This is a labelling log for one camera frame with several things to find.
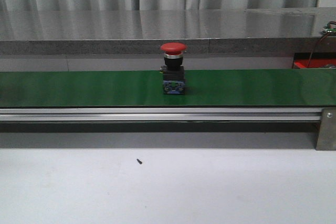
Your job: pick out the green conveyor belt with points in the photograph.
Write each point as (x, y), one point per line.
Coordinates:
(268, 87)

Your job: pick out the small green circuit board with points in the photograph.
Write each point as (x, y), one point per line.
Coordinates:
(329, 28)

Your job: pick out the grey stone counter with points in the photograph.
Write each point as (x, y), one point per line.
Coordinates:
(214, 31)

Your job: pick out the red plastic tray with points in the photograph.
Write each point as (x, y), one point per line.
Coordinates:
(318, 60)

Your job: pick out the red mushroom push button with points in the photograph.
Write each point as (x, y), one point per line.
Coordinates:
(173, 71)

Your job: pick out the steel conveyor support bracket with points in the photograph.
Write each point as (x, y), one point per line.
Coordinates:
(326, 136)

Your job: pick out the aluminium conveyor frame rail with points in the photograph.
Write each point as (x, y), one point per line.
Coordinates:
(202, 114)

